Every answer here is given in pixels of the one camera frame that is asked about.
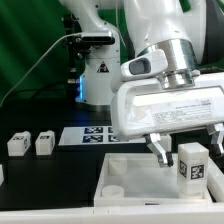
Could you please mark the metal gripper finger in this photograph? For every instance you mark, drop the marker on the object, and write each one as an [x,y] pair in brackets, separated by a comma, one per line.
[216,131]
[164,157]

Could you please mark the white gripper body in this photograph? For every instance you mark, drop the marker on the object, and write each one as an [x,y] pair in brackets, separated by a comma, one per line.
[143,107]

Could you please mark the white square table top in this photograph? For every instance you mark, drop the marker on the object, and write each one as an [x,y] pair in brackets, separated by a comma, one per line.
[136,179]

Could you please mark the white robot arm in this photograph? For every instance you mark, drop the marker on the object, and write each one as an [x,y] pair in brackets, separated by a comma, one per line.
[191,39]

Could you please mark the white right obstacle bar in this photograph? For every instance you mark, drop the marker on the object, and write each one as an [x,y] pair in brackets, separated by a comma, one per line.
[215,182]

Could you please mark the white sheet with tags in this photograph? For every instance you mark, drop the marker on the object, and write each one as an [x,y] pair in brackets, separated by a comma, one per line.
[91,135]

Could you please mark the white front border bar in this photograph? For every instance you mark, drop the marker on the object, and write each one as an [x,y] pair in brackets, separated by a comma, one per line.
[159,214]

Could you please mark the white left edge block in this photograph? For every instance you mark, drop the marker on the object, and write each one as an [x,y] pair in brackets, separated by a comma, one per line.
[1,175]

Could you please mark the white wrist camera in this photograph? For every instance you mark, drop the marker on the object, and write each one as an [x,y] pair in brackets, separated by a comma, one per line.
[145,66]

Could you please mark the black camera on stand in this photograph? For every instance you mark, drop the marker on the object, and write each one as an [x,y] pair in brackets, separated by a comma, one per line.
[78,47]

